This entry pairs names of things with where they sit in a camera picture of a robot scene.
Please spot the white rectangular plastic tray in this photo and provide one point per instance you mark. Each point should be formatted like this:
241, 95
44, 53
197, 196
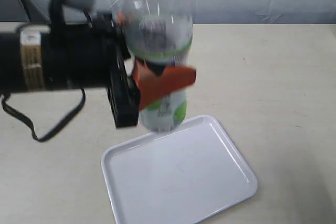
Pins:
183, 176

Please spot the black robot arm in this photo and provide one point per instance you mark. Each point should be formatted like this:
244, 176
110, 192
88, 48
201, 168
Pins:
33, 60

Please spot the clear plastic bottle green label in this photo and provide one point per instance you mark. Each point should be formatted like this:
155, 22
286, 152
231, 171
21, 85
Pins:
162, 33

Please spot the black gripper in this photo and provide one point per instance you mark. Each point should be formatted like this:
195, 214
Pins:
97, 52

